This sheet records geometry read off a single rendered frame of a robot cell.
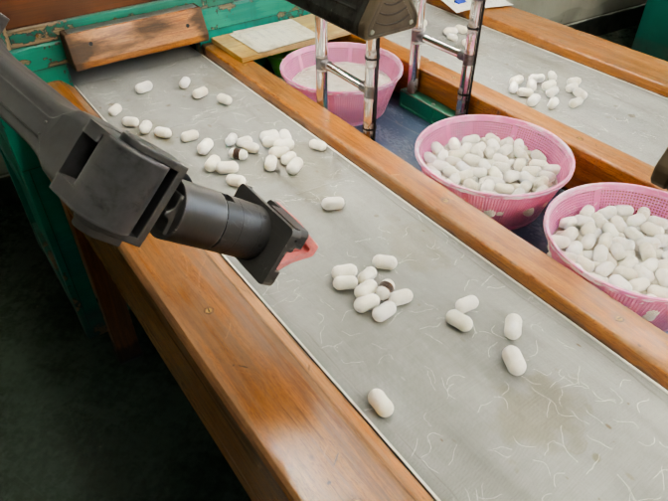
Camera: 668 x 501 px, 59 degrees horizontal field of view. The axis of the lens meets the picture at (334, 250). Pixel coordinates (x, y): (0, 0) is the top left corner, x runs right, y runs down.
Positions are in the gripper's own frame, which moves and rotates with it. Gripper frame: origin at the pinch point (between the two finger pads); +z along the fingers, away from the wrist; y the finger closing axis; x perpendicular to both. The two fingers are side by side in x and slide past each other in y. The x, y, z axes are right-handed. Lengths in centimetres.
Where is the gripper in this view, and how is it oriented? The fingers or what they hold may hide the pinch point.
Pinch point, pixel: (309, 249)
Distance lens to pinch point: 67.5
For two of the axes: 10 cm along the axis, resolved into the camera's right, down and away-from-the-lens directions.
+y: -5.9, -5.3, 6.1
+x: -5.2, 8.3, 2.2
